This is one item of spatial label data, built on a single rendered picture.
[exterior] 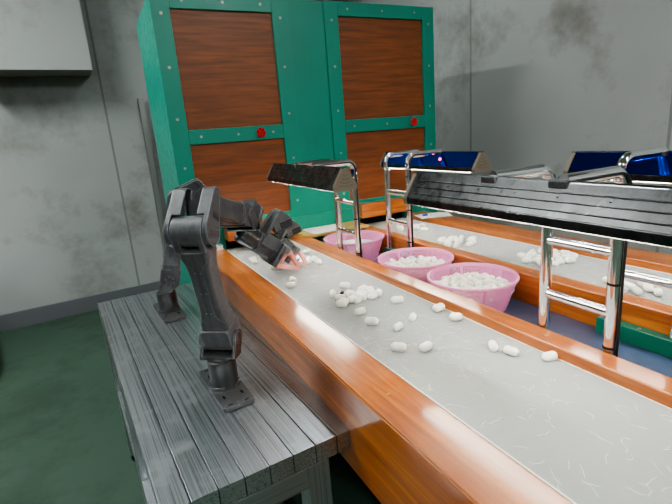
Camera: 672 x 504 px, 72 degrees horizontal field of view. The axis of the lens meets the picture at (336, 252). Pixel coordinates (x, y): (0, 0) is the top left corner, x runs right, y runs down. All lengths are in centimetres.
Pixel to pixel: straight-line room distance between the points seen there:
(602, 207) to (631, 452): 35
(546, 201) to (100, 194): 353
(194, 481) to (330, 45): 190
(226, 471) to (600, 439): 60
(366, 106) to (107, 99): 224
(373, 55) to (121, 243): 254
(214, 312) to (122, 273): 310
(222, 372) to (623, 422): 76
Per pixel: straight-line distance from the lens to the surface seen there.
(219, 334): 104
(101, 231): 402
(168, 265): 158
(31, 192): 398
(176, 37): 211
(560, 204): 81
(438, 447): 73
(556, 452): 80
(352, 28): 240
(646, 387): 96
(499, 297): 137
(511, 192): 88
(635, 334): 130
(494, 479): 69
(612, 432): 86
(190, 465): 92
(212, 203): 94
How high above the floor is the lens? 121
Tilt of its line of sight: 14 degrees down
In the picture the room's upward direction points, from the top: 4 degrees counter-clockwise
